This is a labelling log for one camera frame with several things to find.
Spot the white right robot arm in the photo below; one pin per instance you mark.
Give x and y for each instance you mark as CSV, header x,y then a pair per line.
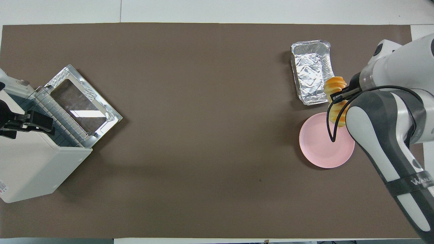
x,y
373,135

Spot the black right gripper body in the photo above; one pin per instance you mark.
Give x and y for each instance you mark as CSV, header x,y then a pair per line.
x,y
355,83

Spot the pink round plate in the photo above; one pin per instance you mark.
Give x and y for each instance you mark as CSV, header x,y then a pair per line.
x,y
318,145

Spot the golden ridged bread loaf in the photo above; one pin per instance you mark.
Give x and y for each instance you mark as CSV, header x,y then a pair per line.
x,y
334,83

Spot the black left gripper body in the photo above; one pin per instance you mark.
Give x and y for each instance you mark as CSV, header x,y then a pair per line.
x,y
6,113

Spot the brown table mat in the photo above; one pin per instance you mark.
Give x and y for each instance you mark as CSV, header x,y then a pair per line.
x,y
203,135

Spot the glass oven door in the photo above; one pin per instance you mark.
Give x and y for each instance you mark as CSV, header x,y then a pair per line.
x,y
84,98

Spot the aluminium foil tray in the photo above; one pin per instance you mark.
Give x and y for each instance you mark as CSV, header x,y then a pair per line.
x,y
310,73

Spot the cream toaster oven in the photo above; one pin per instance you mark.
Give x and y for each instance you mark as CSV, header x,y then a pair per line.
x,y
34,169

